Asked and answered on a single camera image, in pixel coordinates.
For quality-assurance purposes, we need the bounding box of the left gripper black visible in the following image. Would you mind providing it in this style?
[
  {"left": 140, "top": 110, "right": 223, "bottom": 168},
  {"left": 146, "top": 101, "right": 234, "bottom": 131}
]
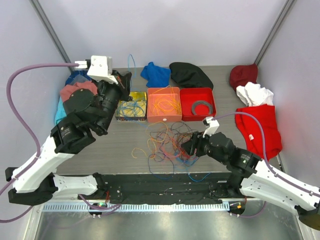
[{"left": 94, "top": 70, "right": 134, "bottom": 133}]

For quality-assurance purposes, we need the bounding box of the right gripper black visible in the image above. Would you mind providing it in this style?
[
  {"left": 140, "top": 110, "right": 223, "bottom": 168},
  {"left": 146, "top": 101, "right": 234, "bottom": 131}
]
[{"left": 181, "top": 129, "right": 228, "bottom": 165}]

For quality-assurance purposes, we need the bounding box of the coloured wires pile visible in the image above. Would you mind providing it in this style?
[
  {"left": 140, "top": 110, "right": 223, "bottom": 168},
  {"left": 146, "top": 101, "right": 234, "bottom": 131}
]
[{"left": 131, "top": 121, "right": 213, "bottom": 181}]

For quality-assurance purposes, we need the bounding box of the blue wire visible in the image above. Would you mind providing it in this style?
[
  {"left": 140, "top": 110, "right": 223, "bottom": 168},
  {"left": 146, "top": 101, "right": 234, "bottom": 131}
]
[{"left": 116, "top": 53, "right": 151, "bottom": 128}]

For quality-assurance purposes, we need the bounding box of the yellow wire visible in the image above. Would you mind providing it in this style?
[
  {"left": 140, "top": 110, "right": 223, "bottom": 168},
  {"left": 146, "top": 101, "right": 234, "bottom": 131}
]
[{"left": 147, "top": 84, "right": 182, "bottom": 116}]

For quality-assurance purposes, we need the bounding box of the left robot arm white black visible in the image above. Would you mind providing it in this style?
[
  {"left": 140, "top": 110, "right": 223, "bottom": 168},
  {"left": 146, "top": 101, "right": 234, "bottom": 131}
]
[{"left": 5, "top": 70, "right": 132, "bottom": 206}]

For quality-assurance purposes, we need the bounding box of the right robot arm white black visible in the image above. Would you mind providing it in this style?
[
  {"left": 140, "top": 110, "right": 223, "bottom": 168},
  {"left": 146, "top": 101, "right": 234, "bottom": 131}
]
[{"left": 181, "top": 132, "right": 320, "bottom": 230}]

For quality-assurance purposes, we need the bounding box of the gold tin box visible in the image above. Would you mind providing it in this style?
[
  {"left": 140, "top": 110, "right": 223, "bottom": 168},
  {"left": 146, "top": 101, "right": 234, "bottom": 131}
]
[{"left": 115, "top": 91, "right": 148, "bottom": 122}]

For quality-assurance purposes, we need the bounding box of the red box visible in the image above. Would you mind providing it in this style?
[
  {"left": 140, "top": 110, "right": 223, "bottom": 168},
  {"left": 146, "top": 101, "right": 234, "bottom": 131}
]
[{"left": 180, "top": 87, "right": 217, "bottom": 122}]

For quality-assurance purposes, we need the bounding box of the salmon pink box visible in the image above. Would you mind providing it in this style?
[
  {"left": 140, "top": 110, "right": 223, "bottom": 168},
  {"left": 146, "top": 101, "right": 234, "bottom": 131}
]
[{"left": 146, "top": 86, "right": 182, "bottom": 123}]

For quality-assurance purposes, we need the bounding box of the blue plaid cloth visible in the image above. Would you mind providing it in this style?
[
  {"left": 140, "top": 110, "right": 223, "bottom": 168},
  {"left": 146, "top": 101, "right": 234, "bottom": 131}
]
[{"left": 65, "top": 70, "right": 92, "bottom": 85}]

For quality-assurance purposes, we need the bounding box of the salmon pink shirt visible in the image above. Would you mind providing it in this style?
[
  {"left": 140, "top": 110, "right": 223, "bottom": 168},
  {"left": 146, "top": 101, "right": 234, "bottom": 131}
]
[{"left": 60, "top": 80, "right": 98, "bottom": 103}]

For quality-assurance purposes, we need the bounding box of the black cloth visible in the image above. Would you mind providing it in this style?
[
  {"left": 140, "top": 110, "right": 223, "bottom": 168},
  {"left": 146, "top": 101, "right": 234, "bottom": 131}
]
[{"left": 169, "top": 62, "right": 214, "bottom": 90}]

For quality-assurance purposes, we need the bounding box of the cyan cloth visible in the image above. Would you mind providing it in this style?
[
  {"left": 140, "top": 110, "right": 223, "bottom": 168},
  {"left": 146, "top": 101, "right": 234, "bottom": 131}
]
[{"left": 54, "top": 97, "right": 67, "bottom": 125}]

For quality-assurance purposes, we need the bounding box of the white cloth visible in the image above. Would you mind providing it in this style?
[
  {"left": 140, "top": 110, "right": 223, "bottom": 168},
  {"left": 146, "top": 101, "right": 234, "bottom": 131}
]
[{"left": 236, "top": 82, "right": 274, "bottom": 107}]

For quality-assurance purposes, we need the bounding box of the bright red cloth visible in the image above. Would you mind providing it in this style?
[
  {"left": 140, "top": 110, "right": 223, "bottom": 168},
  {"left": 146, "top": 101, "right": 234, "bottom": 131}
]
[{"left": 235, "top": 104, "right": 283, "bottom": 160}]

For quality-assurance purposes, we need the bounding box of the dark red cloth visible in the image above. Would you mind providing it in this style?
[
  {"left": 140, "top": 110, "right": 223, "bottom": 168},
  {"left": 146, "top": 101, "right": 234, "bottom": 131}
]
[{"left": 229, "top": 64, "right": 258, "bottom": 91}]

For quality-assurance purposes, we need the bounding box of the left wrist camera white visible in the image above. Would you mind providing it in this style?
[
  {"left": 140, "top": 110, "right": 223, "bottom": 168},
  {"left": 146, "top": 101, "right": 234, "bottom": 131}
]
[{"left": 74, "top": 55, "right": 118, "bottom": 85}]

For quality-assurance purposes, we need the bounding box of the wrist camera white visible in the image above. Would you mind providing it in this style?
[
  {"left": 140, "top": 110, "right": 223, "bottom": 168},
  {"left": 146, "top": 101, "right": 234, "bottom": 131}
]
[
  {"left": 202, "top": 116, "right": 220, "bottom": 138},
  {"left": 74, "top": 55, "right": 118, "bottom": 85}
]

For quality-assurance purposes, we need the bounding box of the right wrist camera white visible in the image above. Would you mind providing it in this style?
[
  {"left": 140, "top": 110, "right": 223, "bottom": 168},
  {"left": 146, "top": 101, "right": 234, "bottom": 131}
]
[{"left": 202, "top": 116, "right": 220, "bottom": 138}]

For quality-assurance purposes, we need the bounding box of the grey coiled cable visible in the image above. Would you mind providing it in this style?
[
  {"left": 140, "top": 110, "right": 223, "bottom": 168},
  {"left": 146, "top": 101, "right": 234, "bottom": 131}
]
[{"left": 191, "top": 99, "right": 214, "bottom": 115}]

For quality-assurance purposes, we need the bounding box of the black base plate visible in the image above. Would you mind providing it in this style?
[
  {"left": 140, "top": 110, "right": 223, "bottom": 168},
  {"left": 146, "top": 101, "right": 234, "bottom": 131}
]
[{"left": 77, "top": 172, "right": 256, "bottom": 206}]

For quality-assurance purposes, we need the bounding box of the white cable duct rail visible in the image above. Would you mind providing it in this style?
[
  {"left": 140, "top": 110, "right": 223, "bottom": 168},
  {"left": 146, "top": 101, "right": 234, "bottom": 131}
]
[{"left": 42, "top": 201, "right": 230, "bottom": 213}]

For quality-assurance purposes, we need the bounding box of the left aluminium corner post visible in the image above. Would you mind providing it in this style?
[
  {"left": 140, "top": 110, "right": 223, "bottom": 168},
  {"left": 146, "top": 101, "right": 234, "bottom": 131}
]
[{"left": 29, "top": 0, "right": 71, "bottom": 63}]

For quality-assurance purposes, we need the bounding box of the aluminium corner post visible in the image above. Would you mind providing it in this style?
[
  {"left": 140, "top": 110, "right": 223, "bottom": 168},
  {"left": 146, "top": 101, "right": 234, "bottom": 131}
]
[
  {"left": 29, "top": 0, "right": 71, "bottom": 63},
  {"left": 254, "top": 0, "right": 297, "bottom": 66}
]

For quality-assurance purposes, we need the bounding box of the right aluminium corner post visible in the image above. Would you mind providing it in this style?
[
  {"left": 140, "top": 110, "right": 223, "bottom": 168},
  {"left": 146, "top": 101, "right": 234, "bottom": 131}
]
[{"left": 254, "top": 0, "right": 297, "bottom": 66}]

